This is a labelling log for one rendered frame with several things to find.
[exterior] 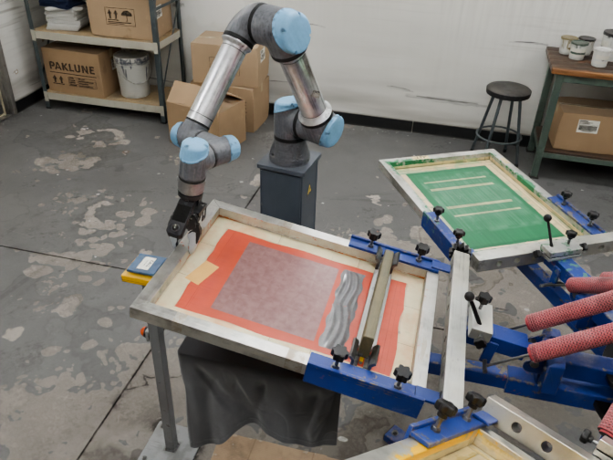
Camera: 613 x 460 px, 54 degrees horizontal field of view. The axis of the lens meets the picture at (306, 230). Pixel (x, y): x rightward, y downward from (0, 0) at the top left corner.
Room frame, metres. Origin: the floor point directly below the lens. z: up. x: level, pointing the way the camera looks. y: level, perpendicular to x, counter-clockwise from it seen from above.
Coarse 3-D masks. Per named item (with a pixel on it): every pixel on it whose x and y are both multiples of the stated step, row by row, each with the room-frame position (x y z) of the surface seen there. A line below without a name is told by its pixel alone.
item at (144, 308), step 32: (256, 224) 1.68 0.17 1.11; (288, 224) 1.68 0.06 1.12; (352, 256) 1.61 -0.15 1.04; (160, 288) 1.28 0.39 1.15; (160, 320) 1.17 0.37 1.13; (192, 320) 1.17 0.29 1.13; (256, 352) 1.11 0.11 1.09; (288, 352) 1.11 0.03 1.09; (416, 352) 1.18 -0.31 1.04; (416, 384) 1.07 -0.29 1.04
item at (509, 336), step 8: (496, 328) 1.27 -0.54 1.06; (504, 328) 1.28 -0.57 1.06; (496, 336) 1.24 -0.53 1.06; (504, 336) 1.24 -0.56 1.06; (512, 336) 1.25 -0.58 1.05; (520, 336) 1.25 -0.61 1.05; (472, 344) 1.24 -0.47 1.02; (504, 344) 1.22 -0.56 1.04; (512, 344) 1.22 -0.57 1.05; (520, 344) 1.22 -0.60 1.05; (504, 352) 1.22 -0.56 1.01; (512, 352) 1.22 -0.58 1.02; (520, 352) 1.21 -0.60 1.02; (520, 360) 1.21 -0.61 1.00
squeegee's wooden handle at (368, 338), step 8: (384, 256) 1.49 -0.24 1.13; (392, 256) 1.50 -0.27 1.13; (384, 264) 1.45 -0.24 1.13; (384, 272) 1.41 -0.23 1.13; (376, 280) 1.45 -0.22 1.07; (384, 280) 1.38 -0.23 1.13; (376, 288) 1.34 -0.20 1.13; (384, 288) 1.34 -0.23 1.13; (376, 296) 1.30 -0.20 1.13; (384, 296) 1.32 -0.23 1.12; (376, 304) 1.27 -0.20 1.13; (368, 312) 1.30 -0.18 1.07; (376, 312) 1.23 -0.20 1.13; (368, 320) 1.20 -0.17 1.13; (376, 320) 1.20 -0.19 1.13; (368, 328) 1.17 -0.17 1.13; (376, 328) 1.18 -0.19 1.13; (368, 336) 1.14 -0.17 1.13; (360, 344) 1.14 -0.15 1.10; (368, 344) 1.14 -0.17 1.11; (360, 352) 1.14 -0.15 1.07; (368, 352) 1.14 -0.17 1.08
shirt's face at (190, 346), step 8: (184, 344) 1.27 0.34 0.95; (192, 344) 1.27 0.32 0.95; (200, 344) 1.27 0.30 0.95; (208, 344) 1.28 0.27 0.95; (184, 352) 1.24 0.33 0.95; (192, 352) 1.24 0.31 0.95; (200, 352) 1.24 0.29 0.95; (208, 352) 1.24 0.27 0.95; (216, 352) 1.24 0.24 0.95; (224, 352) 1.25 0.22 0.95; (232, 352) 1.25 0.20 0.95; (216, 360) 1.22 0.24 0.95; (224, 360) 1.22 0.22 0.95; (232, 360) 1.22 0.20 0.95; (240, 360) 1.22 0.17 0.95; (248, 360) 1.22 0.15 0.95; (256, 360) 1.22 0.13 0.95; (256, 368) 1.19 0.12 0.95; (264, 368) 1.19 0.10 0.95; (272, 368) 1.19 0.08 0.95; (280, 368) 1.19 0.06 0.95; (296, 376) 1.17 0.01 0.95
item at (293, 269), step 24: (240, 240) 1.60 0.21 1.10; (264, 240) 1.62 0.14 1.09; (216, 264) 1.46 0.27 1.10; (240, 264) 1.48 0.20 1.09; (264, 264) 1.50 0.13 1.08; (288, 264) 1.52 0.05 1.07; (312, 264) 1.54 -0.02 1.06; (336, 264) 1.56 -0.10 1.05; (288, 288) 1.40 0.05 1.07; (312, 288) 1.42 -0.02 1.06; (336, 288) 1.44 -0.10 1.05; (360, 312) 1.35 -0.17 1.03; (384, 312) 1.36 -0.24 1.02
